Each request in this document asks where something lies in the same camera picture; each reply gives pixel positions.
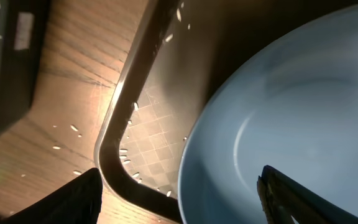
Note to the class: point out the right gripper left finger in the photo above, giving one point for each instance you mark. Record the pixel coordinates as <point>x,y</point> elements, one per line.
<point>77,202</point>

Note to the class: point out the brown serving tray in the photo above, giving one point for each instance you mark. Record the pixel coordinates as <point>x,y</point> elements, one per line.
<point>183,51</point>

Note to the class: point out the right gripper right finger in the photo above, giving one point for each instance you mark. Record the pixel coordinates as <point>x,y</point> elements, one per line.
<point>286,201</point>

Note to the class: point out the dark blue plate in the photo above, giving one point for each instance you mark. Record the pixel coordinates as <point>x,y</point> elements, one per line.
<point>293,106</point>

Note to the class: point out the black plastic tray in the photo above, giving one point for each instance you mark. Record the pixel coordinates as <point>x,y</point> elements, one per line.
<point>22,25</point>

